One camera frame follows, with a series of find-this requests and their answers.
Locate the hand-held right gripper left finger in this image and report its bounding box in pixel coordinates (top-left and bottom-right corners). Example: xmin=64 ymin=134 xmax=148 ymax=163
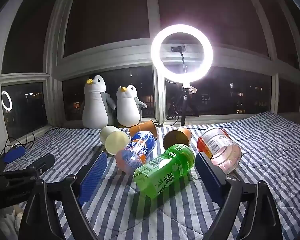
xmin=18 ymin=145 xmax=108 ymax=240

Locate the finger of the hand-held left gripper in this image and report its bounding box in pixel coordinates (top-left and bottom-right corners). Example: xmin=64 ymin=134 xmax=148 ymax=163
xmin=27 ymin=153 xmax=56 ymax=175
xmin=2 ymin=146 xmax=27 ymax=165

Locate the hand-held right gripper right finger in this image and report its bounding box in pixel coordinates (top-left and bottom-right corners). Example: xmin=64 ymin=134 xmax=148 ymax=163
xmin=195 ymin=151 xmax=283 ymax=240

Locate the cream plastic cup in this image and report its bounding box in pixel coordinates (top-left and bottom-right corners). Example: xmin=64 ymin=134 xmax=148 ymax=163
xmin=99 ymin=125 xmax=130 ymax=155

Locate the brown orange paper cup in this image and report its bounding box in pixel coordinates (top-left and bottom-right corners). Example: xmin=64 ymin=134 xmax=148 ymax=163
xmin=163 ymin=128 xmax=192 ymax=151

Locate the red label clear bottle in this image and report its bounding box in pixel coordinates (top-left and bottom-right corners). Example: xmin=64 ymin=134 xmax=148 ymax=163
xmin=197 ymin=127 xmax=242 ymax=175

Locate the green tea bottle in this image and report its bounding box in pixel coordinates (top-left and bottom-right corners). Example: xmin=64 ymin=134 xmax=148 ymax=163
xmin=134 ymin=144 xmax=196 ymax=199

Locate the blue label soda bottle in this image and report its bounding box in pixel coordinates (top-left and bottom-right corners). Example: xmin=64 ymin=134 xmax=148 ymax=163
xmin=115 ymin=131 xmax=157 ymax=174

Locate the blue white striped blanket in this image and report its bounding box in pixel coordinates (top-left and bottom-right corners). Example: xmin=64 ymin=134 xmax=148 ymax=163
xmin=0 ymin=111 xmax=300 ymax=240

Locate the large penguin plush toy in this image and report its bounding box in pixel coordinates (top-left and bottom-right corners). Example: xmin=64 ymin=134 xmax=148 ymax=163
xmin=82 ymin=74 xmax=117 ymax=128

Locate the small penguin plush toy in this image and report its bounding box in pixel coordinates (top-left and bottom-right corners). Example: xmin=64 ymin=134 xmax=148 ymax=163
xmin=116 ymin=84 xmax=147 ymax=127

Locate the black tripod stand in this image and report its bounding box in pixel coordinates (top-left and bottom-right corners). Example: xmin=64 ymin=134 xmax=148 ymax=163
xmin=166 ymin=82 xmax=199 ymax=127

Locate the black gooseneck phone holder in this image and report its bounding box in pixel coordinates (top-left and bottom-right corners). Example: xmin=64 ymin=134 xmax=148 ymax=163
xmin=170 ymin=45 xmax=188 ymax=75

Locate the black ring light cable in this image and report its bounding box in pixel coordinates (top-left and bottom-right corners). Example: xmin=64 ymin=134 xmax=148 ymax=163
xmin=155 ymin=109 xmax=182 ymax=128

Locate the white window frame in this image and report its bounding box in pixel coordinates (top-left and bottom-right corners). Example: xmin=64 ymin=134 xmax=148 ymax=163
xmin=0 ymin=0 xmax=300 ymax=129

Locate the white ring light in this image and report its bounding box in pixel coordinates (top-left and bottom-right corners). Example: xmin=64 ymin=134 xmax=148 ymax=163
xmin=151 ymin=23 xmax=214 ymax=83

